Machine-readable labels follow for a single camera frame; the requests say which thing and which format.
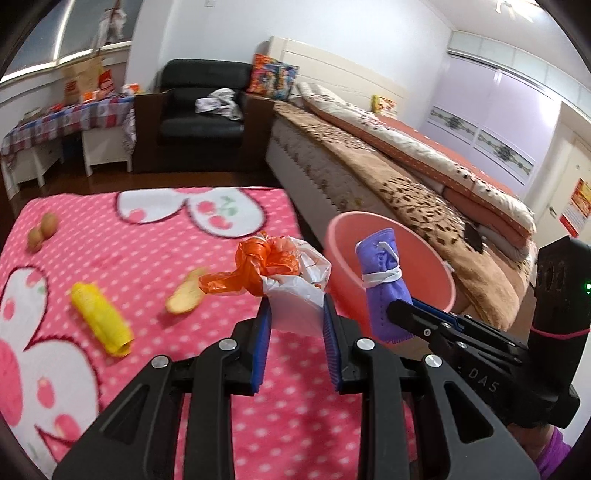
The white door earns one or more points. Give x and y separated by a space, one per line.
563 175

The yellow packet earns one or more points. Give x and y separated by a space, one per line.
384 105

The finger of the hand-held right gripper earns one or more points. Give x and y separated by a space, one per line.
438 311
420 323

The pink polka dot blanket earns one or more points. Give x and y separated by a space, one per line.
138 277

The colourful snack bag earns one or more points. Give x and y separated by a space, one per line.
272 76

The lilac wardrobe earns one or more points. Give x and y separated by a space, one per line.
503 115

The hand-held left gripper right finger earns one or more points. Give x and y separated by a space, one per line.
331 350

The person's right forearm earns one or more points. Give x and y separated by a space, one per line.
549 452

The brown paper bag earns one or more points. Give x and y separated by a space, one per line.
82 81

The checked tablecloth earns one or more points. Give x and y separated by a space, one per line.
69 120

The black leather armchair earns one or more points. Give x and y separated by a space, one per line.
198 124

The white table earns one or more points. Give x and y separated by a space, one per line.
106 150

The orange and white packet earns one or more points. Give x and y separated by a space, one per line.
130 88

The purple face mask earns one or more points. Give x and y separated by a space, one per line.
383 295

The hanging white cloth bundle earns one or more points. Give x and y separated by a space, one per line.
112 23

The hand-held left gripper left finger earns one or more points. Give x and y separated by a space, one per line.
262 350

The pink plastic bucket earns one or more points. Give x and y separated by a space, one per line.
425 272

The white patterned clothes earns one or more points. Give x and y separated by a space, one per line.
219 105

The white and orange plastic bag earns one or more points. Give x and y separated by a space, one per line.
295 281

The red door poster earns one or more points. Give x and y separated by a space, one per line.
577 207

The yellow peel piece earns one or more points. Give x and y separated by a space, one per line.
184 295

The white and orange quilt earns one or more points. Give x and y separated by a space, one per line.
438 157

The bed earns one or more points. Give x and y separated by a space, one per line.
351 184

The red and white packet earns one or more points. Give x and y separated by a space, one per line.
106 82

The window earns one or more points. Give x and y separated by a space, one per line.
55 27

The brown leopard print bedspread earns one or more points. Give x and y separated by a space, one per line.
392 194

